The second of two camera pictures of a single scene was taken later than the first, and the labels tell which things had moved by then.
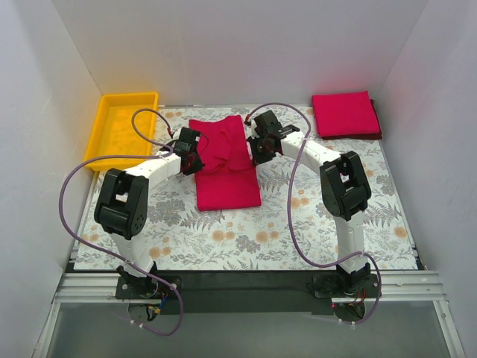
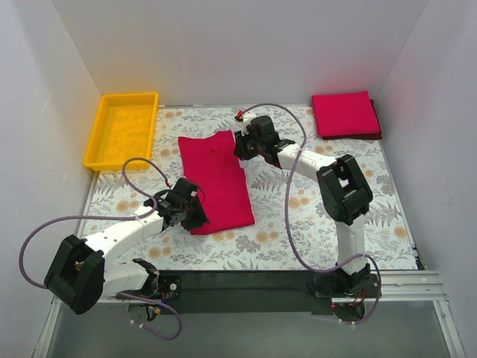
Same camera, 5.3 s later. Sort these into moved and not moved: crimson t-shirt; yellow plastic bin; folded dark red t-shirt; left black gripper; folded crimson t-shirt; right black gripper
Moved: left black gripper; crimson t-shirt; right black gripper
Not moved: folded dark red t-shirt; yellow plastic bin; folded crimson t-shirt
